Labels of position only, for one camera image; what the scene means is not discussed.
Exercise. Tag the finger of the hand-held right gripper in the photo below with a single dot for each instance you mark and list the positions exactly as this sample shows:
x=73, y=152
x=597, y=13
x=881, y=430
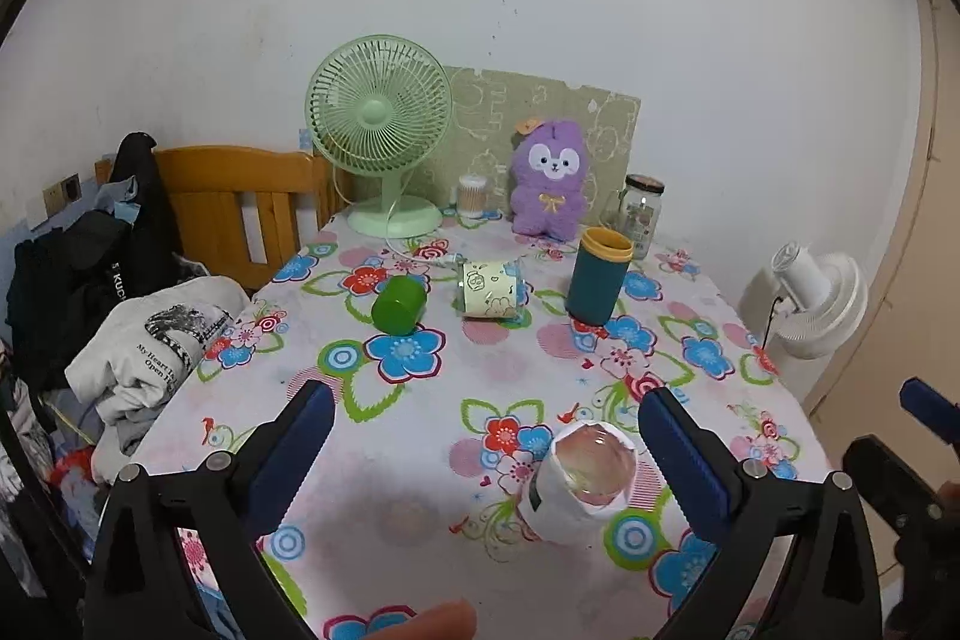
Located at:
x=930, y=406
x=881, y=479

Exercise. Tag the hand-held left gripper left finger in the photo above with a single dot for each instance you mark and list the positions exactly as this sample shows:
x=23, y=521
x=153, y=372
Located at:
x=298, y=437

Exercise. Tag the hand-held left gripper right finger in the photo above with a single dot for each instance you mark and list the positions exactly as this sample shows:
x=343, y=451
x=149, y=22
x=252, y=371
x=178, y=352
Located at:
x=686, y=460

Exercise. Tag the white paper-wrapped cup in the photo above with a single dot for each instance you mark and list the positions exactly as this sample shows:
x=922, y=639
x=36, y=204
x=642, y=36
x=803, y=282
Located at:
x=581, y=486

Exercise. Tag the green cup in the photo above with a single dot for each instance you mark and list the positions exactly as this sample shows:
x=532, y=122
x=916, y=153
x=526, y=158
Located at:
x=397, y=306

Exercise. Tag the teal cup with yellow rim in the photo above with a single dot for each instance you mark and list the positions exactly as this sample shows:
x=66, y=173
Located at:
x=596, y=280

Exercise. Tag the person's left hand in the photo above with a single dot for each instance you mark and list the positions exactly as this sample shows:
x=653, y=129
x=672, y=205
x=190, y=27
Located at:
x=435, y=621

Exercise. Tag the beige door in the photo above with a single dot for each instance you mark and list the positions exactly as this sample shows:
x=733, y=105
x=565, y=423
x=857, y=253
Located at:
x=911, y=310

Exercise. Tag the floral tablecloth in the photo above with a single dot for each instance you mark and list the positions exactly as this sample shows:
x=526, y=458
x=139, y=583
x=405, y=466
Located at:
x=420, y=460

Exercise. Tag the white floor fan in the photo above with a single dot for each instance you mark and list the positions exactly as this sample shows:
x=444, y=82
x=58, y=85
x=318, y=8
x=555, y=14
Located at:
x=814, y=295

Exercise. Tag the white printed t-shirt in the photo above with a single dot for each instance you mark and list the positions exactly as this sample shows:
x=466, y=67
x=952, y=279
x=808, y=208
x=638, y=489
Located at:
x=150, y=340

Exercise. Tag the red cloth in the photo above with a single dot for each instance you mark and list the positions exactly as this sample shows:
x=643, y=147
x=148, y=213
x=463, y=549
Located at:
x=71, y=466

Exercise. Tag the clear glass with yellow label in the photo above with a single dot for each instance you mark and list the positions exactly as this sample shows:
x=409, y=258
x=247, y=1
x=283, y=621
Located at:
x=487, y=291

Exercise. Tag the glass jar with brown lid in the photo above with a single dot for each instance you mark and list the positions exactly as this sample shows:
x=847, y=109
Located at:
x=641, y=216

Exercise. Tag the black jacket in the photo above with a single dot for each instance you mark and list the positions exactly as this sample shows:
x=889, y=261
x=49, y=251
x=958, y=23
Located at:
x=82, y=280

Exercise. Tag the wooden chair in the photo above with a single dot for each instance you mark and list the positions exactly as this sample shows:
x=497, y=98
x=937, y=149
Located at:
x=217, y=175

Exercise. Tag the light blue cloth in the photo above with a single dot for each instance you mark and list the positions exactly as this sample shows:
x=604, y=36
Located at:
x=120, y=197

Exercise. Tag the cotton swab jar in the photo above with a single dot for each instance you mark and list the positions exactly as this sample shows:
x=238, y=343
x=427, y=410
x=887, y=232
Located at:
x=472, y=194

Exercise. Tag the purple plush toy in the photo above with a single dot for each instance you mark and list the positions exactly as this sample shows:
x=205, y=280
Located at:
x=551, y=183

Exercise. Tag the green desk fan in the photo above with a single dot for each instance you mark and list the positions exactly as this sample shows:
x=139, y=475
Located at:
x=375, y=111

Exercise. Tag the green patterned board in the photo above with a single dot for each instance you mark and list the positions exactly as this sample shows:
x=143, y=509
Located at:
x=487, y=108

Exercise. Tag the wall socket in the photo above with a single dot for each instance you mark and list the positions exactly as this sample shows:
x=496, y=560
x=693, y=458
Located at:
x=61, y=194

